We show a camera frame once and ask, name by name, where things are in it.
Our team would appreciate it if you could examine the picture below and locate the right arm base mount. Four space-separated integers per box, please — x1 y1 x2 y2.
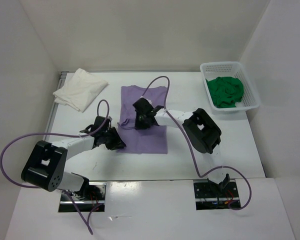
193 180 241 210

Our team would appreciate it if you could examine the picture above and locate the green t shirt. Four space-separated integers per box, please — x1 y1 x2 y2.
206 76 244 109

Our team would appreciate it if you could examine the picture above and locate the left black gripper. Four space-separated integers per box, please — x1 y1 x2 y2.
101 126 126 151

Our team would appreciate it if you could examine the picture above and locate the white t shirt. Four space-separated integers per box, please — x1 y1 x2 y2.
53 68 109 113

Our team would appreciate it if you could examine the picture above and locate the white plastic basket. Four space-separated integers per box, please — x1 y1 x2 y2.
199 61 261 114

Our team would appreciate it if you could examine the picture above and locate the purple t shirt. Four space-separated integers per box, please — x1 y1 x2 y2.
117 85 168 154

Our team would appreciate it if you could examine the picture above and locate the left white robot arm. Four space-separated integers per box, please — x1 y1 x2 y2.
21 116 126 200

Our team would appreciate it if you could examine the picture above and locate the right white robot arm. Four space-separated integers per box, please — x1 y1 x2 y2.
133 97 230 197

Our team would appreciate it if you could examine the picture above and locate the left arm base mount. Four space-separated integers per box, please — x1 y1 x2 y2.
58 182 107 213

